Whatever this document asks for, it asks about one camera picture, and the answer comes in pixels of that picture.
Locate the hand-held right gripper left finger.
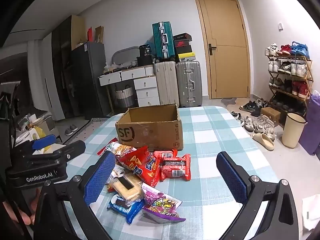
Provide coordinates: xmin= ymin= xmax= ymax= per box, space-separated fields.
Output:
xmin=34 ymin=151 xmax=117 ymax=240

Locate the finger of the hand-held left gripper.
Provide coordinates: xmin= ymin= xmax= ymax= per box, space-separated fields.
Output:
xmin=15 ymin=134 xmax=57 ymax=157
xmin=24 ymin=140 xmax=86 ymax=168

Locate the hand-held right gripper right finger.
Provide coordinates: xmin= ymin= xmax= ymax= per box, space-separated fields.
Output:
xmin=216 ymin=151 xmax=299 ymax=240

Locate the white snack packet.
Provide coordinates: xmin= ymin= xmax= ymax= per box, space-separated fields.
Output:
xmin=110 ymin=164 xmax=132 ymax=180

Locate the clear cracker packet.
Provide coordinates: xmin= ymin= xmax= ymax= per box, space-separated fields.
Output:
xmin=106 ymin=172 xmax=145 ymax=202

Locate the noodle print snack bag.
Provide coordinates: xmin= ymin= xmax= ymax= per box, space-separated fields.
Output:
xmin=97 ymin=141 xmax=138 ymax=160

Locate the blue cookie packet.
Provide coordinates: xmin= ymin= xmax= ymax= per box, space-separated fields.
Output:
xmin=107 ymin=194 xmax=145 ymax=225

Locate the red chip bag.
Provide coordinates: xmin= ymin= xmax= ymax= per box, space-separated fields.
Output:
xmin=116 ymin=146 xmax=160 ymax=188

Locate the red wafer packet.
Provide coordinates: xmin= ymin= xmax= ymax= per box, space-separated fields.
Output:
xmin=159 ymin=154 xmax=192 ymax=182
xmin=152 ymin=149 xmax=178 ymax=161

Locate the purple snack bag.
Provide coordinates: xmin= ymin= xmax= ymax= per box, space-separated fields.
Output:
xmin=141 ymin=182 xmax=187 ymax=224

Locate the brown cardboard box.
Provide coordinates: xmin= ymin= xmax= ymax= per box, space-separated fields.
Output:
xmin=115 ymin=104 xmax=184 ymax=152

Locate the person's left hand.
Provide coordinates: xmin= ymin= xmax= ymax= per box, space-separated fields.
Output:
xmin=3 ymin=189 xmax=42 ymax=225

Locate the yellow plastic item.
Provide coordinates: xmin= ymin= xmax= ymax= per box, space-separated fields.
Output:
xmin=29 ymin=126 xmax=47 ymax=140

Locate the dotted floor mat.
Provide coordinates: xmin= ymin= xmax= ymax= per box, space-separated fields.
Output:
xmin=61 ymin=117 xmax=110 ymax=145

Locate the beige slipper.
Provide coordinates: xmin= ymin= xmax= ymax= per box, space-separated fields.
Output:
xmin=251 ymin=132 xmax=275 ymax=152

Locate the pile of loose sneakers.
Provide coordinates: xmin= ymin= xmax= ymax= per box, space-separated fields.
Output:
xmin=230 ymin=98 xmax=277 ymax=140

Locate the small cardboard box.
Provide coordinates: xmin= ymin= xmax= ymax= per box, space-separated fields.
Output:
xmin=260 ymin=107 xmax=281 ymax=127

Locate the dark grey refrigerator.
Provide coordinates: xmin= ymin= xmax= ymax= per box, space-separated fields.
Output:
xmin=70 ymin=41 xmax=112 ymax=120

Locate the dark wardrobe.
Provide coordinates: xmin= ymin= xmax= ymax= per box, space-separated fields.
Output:
xmin=51 ymin=15 xmax=85 ymax=119

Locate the cream trash bin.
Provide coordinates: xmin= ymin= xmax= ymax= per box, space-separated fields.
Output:
xmin=282 ymin=112 xmax=307 ymax=148

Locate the woven laundry basket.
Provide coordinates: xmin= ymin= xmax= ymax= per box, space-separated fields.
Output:
xmin=114 ymin=85 xmax=135 ymax=108

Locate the white cloth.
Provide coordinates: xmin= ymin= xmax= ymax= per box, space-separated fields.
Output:
xmin=301 ymin=195 xmax=320 ymax=232

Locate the white drawer desk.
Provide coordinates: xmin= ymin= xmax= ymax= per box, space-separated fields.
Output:
xmin=98 ymin=65 xmax=160 ymax=115

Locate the silver suitcase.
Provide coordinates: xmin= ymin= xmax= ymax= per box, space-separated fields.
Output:
xmin=176 ymin=60 xmax=202 ymax=108

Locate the grey oval tray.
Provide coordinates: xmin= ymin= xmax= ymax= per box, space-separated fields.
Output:
xmin=111 ymin=46 xmax=140 ymax=67

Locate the wooden shoe rack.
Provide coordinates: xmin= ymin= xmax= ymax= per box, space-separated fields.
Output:
xmin=266 ymin=54 xmax=314 ymax=128

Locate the beige suitcase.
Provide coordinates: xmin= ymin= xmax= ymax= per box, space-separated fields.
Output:
xmin=154 ymin=60 xmax=179 ymax=107

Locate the brown cardboard panel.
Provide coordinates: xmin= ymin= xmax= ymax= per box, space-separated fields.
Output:
xmin=71 ymin=15 xmax=85 ymax=50

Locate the black basket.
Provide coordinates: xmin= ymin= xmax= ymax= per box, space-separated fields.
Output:
xmin=136 ymin=55 xmax=153 ymax=67

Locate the brown paper bag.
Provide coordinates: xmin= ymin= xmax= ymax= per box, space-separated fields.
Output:
xmin=94 ymin=25 xmax=105 ymax=43

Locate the black printed box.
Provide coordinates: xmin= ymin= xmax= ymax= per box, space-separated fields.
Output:
xmin=139 ymin=44 xmax=151 ymax=57

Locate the yellow black shoe box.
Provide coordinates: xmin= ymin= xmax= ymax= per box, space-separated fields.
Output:
xmin=176 ymin=52 xmax=196 ymax=62

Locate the wooden door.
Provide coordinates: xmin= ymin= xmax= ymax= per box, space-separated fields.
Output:
xmin=194 ymin=0 xmax=251 ymax=99

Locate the teal suitcase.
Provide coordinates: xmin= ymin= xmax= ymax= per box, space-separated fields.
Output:
xmin=152 ymin=21 xmax=175 ymax=61

